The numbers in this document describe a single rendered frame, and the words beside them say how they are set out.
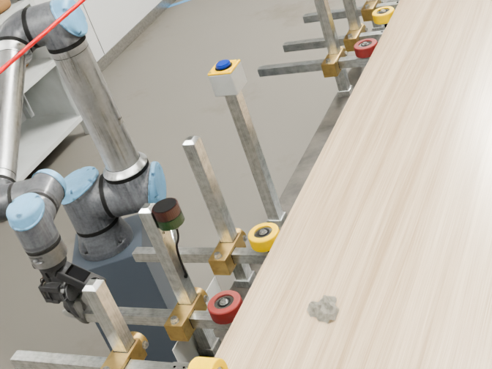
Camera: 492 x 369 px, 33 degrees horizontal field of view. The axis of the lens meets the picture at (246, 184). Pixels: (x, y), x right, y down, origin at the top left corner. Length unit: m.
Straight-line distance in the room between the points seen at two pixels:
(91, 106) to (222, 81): 0.49
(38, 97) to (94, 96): 2.80
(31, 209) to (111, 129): 0.64
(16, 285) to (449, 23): 2.33
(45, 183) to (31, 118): 3.31
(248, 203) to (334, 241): 1.95
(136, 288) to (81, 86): 0.73
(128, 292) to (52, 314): 0.98
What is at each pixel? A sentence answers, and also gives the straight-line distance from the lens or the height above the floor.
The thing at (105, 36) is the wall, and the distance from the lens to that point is 6.10.
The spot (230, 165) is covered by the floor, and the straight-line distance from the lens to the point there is 4.24.
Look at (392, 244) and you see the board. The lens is 1.91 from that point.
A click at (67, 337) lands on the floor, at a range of 3.59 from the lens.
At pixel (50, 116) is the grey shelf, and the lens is 5.28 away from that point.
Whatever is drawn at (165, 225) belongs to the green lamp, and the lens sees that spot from 1.83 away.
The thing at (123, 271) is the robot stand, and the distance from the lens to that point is 2.78.
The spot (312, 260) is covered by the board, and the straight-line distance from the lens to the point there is 1.93.
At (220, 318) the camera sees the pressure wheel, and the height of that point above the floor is 0.89.
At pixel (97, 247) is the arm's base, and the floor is 0.65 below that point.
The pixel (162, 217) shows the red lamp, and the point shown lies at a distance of 1.81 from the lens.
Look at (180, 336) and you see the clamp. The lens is 1.97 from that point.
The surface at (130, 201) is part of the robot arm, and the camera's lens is 2.66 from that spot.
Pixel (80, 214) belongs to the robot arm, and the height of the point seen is 0.78.
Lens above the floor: 2.07
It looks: 31 degrees down
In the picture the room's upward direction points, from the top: 20 degrees counter-clockwise
